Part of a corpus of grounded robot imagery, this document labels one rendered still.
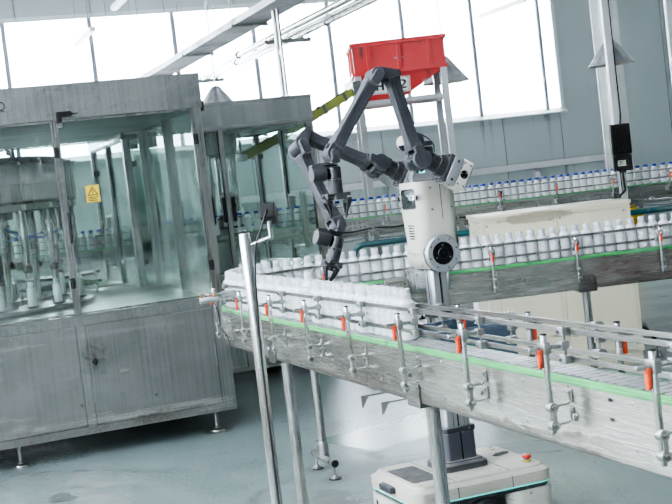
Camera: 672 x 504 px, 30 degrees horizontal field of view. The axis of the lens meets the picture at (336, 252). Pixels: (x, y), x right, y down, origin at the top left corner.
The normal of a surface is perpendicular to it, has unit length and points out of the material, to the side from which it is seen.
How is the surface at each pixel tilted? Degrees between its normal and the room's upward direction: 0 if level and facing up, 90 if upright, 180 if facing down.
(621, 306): 91
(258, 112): 90
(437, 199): 90
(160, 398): 90
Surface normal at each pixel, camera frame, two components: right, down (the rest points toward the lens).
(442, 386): -0.93, 0.13
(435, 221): 0.36, 0.19
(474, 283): 0.04, 0.05
